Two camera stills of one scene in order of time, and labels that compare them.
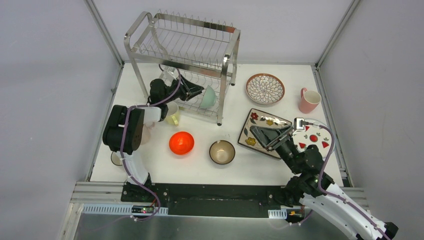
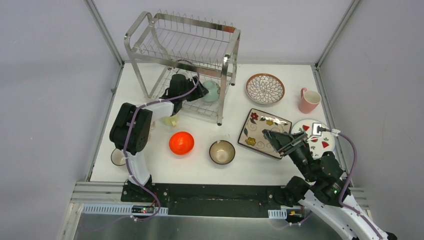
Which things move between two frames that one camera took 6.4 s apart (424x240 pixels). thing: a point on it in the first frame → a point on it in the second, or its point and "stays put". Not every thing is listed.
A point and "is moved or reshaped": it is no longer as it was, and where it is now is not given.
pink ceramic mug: x=309 y=100 stays put
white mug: x=115 y=159 stays put
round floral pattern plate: x=265 y=88 stays put
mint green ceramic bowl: x=209 y=98 is moved or reshaped
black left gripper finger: x=191 y=88 → x=203 y=89
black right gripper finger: x=266 y=135 → x=279 y=140
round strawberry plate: x=313 y=135 stays put
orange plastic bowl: x=181 y=143 stays put
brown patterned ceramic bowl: x=222 y=152 stays put
